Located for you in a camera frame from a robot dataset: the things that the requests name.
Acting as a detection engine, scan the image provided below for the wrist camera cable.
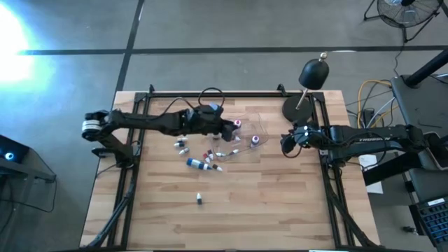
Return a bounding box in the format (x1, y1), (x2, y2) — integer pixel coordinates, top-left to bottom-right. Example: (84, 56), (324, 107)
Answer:
(281, 145), (304, 159)
(164, 86), (225, 113)

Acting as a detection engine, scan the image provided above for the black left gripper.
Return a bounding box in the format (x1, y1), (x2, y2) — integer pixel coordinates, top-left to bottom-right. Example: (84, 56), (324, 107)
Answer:
(186, 106), (237, 142)

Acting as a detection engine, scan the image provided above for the grey desk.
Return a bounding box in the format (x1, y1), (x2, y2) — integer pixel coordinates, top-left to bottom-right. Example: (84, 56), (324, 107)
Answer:
(390, 75), (448, 171)

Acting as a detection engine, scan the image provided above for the backlit keyboard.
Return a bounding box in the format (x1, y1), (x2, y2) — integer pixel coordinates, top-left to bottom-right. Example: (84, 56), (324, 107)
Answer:
(409, 197), (448, 249)

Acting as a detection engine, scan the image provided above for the black slanted pole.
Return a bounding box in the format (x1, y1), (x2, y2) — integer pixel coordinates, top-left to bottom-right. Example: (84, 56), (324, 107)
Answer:
(405, 48), (448, 88)

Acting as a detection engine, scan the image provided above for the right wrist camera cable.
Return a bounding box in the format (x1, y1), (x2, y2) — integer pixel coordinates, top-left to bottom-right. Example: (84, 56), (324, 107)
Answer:
(281, 145), (304, 159)

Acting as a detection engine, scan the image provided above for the clear plastic bin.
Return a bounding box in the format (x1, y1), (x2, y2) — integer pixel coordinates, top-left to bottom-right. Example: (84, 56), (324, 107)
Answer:
(209, 112), (270, 162)

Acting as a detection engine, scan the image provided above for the black floor fan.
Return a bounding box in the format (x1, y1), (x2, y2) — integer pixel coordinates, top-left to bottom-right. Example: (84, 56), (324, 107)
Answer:
(363, 0), (444, 44)

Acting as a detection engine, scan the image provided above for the yellow cable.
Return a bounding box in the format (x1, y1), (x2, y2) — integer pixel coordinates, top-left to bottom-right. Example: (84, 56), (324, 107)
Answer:
(357, 79), (399, 129)

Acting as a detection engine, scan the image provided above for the large blue food coloring bottle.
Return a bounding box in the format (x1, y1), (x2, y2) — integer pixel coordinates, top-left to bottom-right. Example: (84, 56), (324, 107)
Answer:
(186, 157), (214, 172)

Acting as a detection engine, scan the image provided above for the black desk beam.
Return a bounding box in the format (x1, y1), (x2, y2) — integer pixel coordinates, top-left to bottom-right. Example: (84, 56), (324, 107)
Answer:
(362, 149), (423, 187)

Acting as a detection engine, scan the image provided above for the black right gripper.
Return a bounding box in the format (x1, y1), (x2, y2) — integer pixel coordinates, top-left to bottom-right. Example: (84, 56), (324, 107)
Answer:
(280, 121), (324, 154)

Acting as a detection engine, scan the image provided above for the smartphone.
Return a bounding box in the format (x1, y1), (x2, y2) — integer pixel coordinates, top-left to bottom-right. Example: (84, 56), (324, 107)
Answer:
(425, 132), (448, 172)

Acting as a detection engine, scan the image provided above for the black stand with blue light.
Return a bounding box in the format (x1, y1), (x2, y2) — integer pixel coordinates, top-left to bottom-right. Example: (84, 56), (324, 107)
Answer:
(0, 134), (57, 185)

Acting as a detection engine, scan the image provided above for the white paper sheet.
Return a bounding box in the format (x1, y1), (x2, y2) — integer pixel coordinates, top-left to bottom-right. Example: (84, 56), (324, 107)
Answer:
(358, 153), (385, 195)

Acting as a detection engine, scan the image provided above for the black aluminium rig frame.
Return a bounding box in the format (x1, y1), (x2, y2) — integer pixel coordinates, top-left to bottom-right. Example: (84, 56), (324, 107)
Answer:
(80, 83), (381, 251)

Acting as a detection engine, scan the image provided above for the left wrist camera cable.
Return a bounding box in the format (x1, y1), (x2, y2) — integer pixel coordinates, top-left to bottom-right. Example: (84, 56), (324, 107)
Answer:
(164, 86), (225, 113)

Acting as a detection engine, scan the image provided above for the black desk lamp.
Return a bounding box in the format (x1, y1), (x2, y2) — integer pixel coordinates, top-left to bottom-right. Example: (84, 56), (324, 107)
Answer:
(281, 51), (330, 123)

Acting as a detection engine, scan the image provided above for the black power strip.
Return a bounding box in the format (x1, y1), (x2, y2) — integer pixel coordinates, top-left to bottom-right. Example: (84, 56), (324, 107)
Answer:
(360, 108), (376, 124)

